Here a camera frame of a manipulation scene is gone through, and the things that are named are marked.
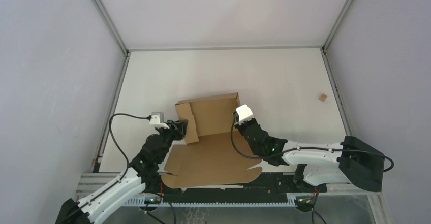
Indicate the white toothed cable duct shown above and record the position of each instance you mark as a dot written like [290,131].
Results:
[151,201]

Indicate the small brown cardboard scrap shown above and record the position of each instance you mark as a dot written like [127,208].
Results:
[323,97]

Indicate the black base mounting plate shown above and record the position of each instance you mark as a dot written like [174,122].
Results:
[267,187]

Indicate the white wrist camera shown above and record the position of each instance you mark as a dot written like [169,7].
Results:
[157,120]
[244,114]

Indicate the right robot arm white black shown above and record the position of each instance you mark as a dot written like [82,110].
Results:
[349,161]

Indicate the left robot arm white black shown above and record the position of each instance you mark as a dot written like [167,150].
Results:
[98,206]

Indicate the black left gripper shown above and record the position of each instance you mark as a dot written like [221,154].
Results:
[178,129]

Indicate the brown cardboard box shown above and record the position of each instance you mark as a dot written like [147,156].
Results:
[213,153]

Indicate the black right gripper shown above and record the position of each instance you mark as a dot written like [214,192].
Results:
[243,125]

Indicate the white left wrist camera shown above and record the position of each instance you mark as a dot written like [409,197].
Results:
[157,120]

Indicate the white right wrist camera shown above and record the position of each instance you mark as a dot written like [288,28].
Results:
[244,114]

